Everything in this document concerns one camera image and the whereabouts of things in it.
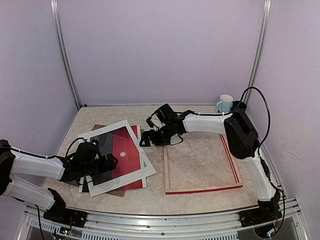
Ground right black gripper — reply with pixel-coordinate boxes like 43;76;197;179
141;122;175;146

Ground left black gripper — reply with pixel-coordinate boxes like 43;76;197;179
81;153;118;178

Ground wooden red picture frame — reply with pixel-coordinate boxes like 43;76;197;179
163;132;243;195

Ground clear glass sheet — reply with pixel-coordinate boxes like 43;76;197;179
90;127;145;186

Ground white mat board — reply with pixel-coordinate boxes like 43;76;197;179
78;120;157;197

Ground red black photo print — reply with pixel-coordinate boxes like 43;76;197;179
78;125;146;197

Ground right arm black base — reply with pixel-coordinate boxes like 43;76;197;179
239;190;283;227

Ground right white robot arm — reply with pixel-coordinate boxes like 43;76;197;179
139;104;281;222

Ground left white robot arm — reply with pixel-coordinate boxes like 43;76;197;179
0;139;118;223

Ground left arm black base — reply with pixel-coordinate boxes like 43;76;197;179
43;188;88;228

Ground light blue mug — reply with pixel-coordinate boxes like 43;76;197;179
216;94;234;113

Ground dark green mug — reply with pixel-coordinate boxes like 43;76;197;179
230;100;247;112

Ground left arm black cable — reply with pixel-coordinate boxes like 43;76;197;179
65;138;87;160

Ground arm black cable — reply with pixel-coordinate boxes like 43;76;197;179
65;138;87;160
239;86;272;151

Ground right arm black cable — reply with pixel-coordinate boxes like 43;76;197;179
239;86;272;151

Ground aluminium front rail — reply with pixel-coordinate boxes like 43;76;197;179
14;198;310;240

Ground right aluminium corner post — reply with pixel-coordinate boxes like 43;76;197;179
247;0;272;88

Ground aluminium corner post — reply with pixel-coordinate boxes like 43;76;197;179
247;0;272;88
50;0;82;111

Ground left aluminium corner post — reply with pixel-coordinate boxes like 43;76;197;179
50;0;82;111

